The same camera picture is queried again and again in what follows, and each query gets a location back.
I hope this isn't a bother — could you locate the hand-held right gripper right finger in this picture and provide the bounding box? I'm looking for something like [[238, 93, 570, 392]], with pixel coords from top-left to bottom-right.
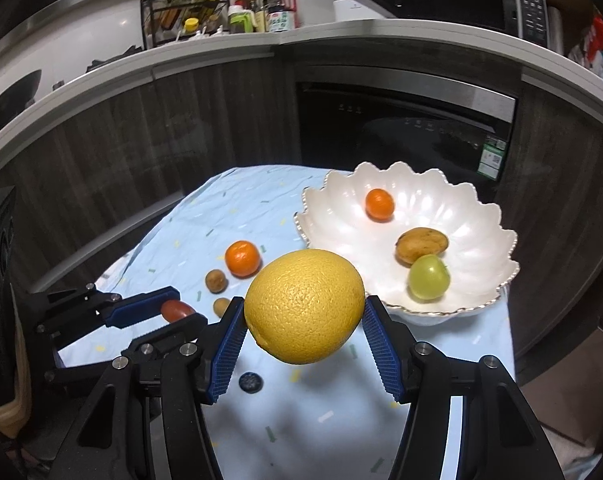
[[364, 295, 572, 480]]

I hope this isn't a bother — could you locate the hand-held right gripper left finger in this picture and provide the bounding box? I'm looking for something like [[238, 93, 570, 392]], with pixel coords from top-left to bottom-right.
[[46, 296, 249, 480]]

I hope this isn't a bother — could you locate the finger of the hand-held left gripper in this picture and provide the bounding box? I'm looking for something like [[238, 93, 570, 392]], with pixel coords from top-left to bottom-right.
[[28, 284, 182, 341], [44, 312, 208, 386]]

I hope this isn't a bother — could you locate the red cherry tomato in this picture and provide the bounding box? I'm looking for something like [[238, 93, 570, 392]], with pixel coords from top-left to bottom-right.
[[160, 300, 196, 323]]

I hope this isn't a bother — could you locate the large yellow orange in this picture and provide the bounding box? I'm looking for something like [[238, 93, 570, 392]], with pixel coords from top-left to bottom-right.
[[244, 250, 366, 365]]

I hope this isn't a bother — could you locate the small tangerine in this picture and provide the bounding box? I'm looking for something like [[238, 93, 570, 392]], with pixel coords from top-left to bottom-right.
[[224, 240, 261, 278], [365, 188, 396, 222]]

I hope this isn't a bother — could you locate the yellow mango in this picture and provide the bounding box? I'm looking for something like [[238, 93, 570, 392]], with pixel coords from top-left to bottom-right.
[[394, 227, 451, 267]]

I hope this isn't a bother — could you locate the white scalloped bowl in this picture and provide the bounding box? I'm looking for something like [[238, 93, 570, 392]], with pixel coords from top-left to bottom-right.
[[294, 161, 519, 328]]

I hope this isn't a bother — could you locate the light blue patterned cloth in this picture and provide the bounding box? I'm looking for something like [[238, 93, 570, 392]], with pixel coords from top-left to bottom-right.
[[56, 165, 512, 480]]

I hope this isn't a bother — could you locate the black wok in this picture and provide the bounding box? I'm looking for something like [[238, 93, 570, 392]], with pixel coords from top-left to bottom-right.
[[0, 70, 43, 121]]

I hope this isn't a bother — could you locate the dark wood kitchen cabinet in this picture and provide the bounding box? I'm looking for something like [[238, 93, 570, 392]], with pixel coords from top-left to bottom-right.
[[0, 20, 603, 376]]

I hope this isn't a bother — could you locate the black gas stove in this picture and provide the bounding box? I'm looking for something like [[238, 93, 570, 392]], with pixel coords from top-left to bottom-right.
[[85, 45, 144, 72]]

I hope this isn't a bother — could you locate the green lidded jar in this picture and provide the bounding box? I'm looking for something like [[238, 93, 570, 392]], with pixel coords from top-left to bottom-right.
[[228, 5, 257, 35]]

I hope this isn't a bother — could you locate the large soy sauce bottle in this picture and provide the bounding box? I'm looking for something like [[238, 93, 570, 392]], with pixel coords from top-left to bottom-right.
[[266, 0, 298, 33]]

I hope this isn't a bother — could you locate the clear plastic roll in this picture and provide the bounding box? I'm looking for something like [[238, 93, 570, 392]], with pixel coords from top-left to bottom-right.
[[549, 7, 567, 56]]

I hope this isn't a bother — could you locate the red bag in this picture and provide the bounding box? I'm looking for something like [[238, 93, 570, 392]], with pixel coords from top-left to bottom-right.
[[569, 15, 603, 68]]

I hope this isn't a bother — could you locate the black wire spice rack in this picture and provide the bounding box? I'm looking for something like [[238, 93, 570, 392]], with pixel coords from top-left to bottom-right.
[[140, 0, 232, 51]]

